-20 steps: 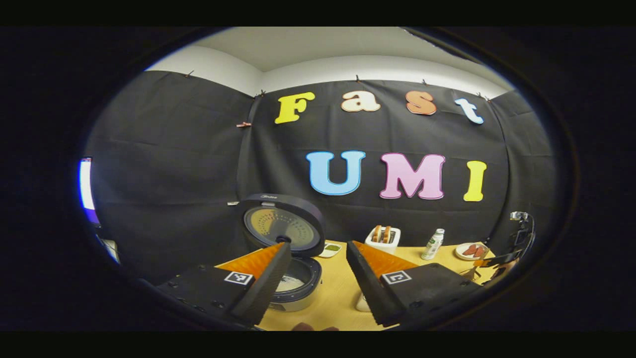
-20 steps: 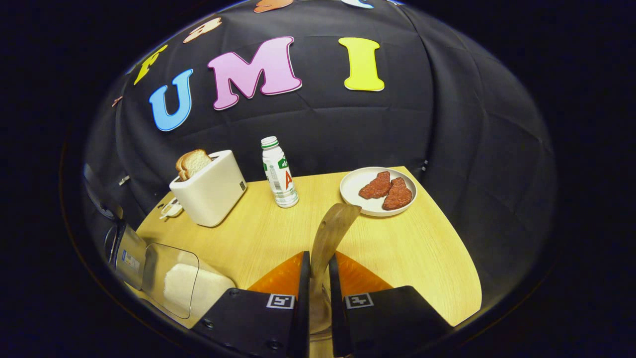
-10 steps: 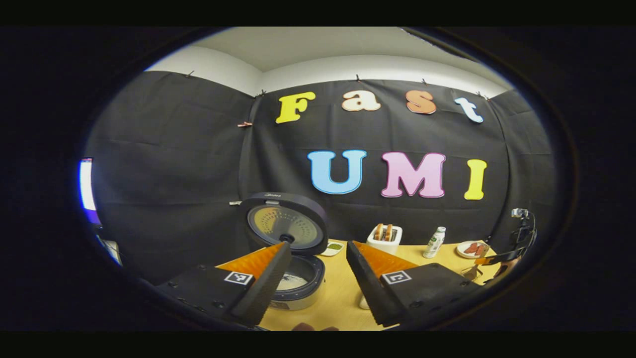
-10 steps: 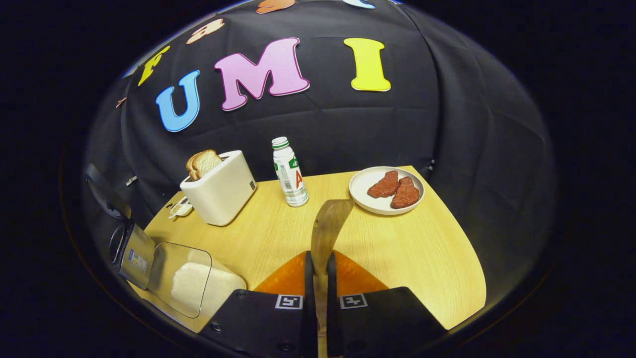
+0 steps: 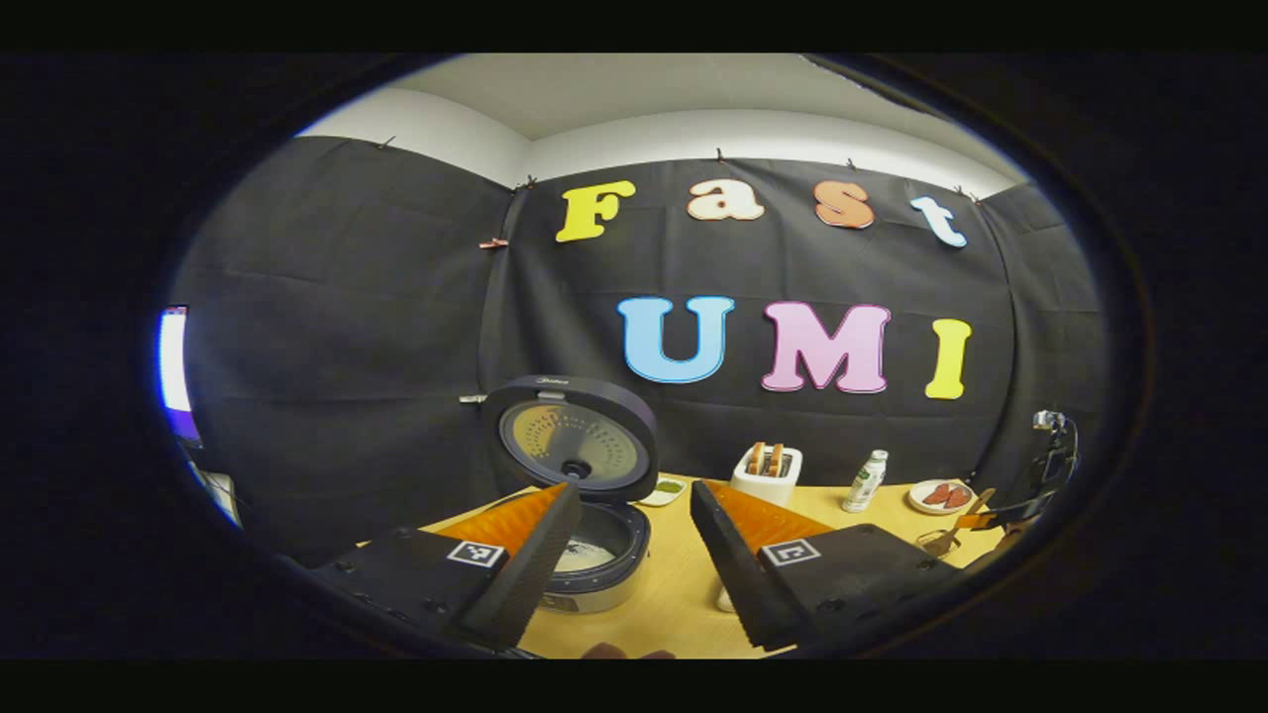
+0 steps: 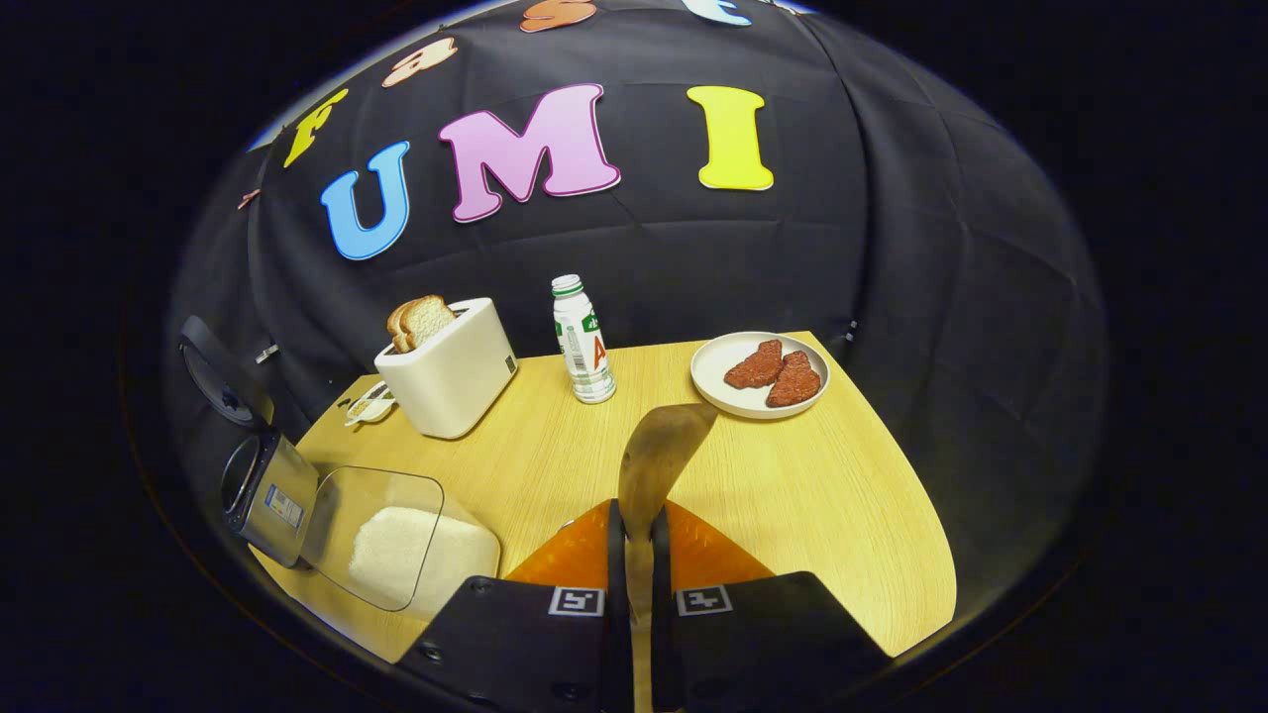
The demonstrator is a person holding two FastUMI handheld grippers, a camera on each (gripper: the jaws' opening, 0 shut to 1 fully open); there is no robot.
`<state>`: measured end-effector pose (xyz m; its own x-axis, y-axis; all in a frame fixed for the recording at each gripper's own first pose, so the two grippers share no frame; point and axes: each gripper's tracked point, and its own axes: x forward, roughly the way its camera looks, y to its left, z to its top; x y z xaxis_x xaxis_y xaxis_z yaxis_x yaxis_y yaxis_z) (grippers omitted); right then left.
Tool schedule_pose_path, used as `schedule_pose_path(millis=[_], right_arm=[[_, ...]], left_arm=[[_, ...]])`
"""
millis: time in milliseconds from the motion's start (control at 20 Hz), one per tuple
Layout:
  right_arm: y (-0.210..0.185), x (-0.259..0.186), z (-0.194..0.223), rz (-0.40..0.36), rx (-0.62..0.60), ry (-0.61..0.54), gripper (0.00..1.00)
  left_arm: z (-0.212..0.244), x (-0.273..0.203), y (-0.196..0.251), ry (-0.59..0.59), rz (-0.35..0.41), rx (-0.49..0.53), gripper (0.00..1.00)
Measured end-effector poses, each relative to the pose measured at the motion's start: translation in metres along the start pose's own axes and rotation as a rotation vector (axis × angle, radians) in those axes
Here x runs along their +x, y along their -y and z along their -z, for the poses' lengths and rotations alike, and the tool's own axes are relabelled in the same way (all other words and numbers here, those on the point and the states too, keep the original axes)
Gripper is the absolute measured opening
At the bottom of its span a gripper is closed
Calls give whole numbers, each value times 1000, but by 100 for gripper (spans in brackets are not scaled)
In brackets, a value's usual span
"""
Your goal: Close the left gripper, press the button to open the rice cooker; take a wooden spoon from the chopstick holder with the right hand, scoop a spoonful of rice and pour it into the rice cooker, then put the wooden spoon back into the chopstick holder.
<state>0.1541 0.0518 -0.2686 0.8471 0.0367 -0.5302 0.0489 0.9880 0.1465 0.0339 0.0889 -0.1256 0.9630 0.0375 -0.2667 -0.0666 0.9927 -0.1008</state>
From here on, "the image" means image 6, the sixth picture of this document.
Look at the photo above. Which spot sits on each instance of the clear plastic container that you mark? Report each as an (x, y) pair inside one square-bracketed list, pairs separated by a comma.
[(396, 487)]

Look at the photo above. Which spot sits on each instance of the wooden spoon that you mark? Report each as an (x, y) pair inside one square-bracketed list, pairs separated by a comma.
[(659, 456)]

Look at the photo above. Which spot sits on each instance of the white toaster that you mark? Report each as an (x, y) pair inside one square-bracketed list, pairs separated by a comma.
[(456, 376)]

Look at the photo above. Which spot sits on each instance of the pink clothes peg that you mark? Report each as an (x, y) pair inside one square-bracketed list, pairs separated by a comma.
[(248, 198)]

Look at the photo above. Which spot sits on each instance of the white sectioned grain dish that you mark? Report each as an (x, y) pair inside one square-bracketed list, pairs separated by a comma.
[(369, 406)]

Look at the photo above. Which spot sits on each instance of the bread slice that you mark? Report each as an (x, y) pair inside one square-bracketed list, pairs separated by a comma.
[(428, 319), (398, 327)]

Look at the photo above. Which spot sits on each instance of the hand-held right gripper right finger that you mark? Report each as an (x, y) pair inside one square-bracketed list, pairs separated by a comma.
[(662, 654)]

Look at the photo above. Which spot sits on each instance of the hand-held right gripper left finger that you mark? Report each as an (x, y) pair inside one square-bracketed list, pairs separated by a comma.
[(616, 654)]

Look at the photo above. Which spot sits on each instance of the white round plate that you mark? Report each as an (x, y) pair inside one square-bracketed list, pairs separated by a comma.
[(713, 384)]

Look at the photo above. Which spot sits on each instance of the dark grey rice cooker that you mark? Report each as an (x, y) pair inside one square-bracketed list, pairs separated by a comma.
[(277, 505)]

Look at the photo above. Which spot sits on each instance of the silver clip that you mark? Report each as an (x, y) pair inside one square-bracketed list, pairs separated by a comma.
[(265, 353)]

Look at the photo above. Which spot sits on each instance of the red meat piece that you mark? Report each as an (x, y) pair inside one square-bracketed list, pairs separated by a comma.
[(794, 381), (755, 366)]

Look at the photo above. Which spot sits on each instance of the white green-label bottle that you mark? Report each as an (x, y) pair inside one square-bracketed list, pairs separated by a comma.
[(584, 347)]

